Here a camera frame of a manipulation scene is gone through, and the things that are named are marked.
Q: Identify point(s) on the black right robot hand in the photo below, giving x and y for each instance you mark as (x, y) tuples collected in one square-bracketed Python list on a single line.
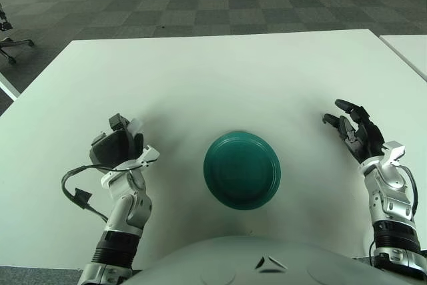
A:
[(367, 141)]

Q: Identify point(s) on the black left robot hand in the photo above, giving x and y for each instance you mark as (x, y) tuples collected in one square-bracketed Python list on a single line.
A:
[(111, 148)]

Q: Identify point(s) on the green plate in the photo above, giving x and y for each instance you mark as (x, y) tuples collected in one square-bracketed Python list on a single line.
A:
[(241, 171)]

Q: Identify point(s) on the office chair base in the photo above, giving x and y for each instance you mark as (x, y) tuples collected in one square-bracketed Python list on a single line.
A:
[(20, 43)]

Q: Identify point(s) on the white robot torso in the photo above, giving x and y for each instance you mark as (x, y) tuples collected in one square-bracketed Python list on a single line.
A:
[(217, 258)]

